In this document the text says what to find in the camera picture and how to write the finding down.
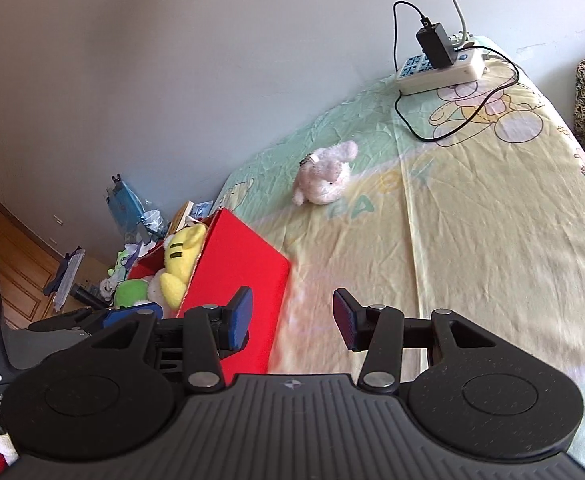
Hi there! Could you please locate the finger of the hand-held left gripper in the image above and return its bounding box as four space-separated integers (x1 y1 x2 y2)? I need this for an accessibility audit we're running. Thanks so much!
27 308 94 332
90 306 164 334

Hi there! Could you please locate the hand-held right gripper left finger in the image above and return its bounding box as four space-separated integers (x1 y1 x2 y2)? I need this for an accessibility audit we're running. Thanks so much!
90 286 253 394

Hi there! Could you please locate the small pink plush bunny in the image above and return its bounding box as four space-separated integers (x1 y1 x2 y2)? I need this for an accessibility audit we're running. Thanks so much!
292 140 359 207

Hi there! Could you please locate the black tube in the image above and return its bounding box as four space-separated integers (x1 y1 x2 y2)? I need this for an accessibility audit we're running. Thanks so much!
70 284 107 311

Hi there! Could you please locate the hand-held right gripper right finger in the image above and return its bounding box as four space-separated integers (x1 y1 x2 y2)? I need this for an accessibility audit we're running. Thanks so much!
333 287 496 392

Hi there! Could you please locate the large white plush bunny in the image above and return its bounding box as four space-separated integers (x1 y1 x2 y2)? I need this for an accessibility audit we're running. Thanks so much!
142 272 166 306

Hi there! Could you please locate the red cardboard box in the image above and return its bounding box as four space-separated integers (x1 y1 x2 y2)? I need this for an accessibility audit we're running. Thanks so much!
127 208 292 373

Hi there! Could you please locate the clear plastic bag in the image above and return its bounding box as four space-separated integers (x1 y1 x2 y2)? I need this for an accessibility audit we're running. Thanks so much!
140 210 166 237

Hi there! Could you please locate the black power adapter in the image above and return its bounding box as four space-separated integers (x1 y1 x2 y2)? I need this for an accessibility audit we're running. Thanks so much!
417 17 458 69

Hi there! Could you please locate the yellow striped plush toy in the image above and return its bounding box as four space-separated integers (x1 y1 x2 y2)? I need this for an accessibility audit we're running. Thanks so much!
160 223 208 311

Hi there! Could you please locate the yellow book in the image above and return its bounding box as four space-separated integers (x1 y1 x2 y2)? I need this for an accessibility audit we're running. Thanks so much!
170 201 196 236

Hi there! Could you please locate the blue bag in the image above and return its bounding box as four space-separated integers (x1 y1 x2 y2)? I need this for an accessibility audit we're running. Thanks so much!
106 174 148 238

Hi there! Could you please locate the green plush toy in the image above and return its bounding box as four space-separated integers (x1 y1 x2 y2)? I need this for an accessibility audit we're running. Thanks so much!
114 279 150 310

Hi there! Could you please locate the dark cloth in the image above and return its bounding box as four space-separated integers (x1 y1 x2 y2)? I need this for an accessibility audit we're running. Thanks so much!
44 246 86 311

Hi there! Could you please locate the white power strip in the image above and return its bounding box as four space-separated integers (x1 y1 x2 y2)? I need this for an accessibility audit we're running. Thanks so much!
397 45 486 96

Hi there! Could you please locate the wooden door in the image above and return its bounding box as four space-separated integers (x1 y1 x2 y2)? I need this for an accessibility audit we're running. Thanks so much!
0 202 109 331

